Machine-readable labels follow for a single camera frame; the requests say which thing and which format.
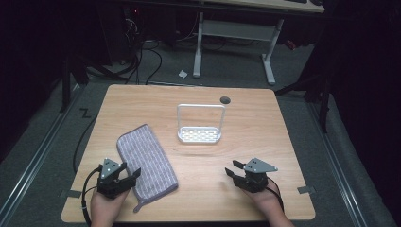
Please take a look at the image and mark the black metal stand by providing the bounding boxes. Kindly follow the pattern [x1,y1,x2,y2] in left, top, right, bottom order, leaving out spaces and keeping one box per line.
[273,60,333,134]
[59,53,90,114]

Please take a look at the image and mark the thin black cable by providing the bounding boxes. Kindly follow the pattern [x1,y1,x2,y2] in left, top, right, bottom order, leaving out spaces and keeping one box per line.
[72,114,99,175]

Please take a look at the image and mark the white rack with handle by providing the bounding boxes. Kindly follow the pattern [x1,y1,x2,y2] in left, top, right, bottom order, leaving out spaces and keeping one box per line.
[176,103,227,145]

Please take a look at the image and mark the purple striped cloth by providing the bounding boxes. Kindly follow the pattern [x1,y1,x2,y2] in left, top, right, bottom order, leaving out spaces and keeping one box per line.
[116,123,180,214]

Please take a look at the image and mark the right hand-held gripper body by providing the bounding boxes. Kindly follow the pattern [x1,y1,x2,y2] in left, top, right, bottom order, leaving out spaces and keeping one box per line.
[232,157,279,194]

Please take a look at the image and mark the metal floor rail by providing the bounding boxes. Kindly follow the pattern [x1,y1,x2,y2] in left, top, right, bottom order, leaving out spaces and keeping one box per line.
[305,99,369,227]
[0,84,85,219]

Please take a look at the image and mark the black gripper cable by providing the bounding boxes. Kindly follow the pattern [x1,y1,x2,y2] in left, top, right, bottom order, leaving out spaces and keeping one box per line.
[266,176,286,213]
[80,166,104,227]

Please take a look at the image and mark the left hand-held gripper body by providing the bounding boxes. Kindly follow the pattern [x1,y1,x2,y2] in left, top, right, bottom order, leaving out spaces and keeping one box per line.
[96,158,133,201]

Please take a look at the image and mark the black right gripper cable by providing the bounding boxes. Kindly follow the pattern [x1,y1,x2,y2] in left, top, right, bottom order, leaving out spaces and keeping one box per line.
[266,176,286,213]

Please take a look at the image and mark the grey tape piece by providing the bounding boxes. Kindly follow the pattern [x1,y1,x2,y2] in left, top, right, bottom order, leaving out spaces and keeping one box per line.
[59,188,82,200]
[297,185,317,195]

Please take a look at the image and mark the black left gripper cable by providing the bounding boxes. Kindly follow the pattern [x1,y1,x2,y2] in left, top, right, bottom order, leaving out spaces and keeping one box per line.
[80,166,104,227]

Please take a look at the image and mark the person's right hand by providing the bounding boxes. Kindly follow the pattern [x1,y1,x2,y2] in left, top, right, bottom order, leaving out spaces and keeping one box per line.
[244,180,284,219]

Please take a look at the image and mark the person's left hand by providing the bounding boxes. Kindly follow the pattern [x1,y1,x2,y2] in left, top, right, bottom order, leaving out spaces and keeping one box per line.
[90,188,131,224]

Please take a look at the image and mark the black floor cables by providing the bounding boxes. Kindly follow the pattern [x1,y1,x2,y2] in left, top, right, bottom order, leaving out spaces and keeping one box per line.
[88,12,164,86]

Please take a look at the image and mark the white-legged desk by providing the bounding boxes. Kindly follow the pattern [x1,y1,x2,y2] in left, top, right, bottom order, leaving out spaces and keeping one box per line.
[192,0,326,86]

